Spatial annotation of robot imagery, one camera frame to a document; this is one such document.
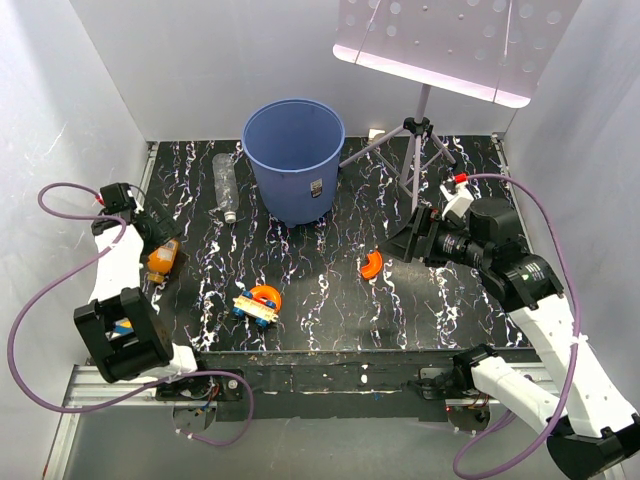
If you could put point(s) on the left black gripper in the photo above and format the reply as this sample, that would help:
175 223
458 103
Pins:
164 228

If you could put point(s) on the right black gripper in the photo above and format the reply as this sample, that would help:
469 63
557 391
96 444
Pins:
404 244

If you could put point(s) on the orange juice bottle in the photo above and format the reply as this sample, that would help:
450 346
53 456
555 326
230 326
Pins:
161 261

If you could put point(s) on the clear bottle white cap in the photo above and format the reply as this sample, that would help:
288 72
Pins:
226 190

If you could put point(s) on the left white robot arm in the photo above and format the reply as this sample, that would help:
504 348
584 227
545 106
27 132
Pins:
117 294

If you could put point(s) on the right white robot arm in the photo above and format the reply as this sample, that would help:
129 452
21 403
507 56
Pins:
589 426

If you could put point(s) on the blue plastic bin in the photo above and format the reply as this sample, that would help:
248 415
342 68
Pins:
294 147

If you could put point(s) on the orange curved track piece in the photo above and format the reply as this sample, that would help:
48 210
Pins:
373 265

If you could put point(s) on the blue yellow toy block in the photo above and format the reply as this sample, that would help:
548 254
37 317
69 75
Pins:
121 328

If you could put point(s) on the toy cart blue wheels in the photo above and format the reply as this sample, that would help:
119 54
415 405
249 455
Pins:
262 311

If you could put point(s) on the lilac music stand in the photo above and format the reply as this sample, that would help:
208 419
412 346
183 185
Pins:
494 51

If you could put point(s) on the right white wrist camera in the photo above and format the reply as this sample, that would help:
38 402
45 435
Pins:
457 195

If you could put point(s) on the orange ring toy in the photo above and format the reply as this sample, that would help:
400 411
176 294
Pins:
267 294

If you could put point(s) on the black base frame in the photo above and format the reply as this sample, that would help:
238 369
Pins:
417 384

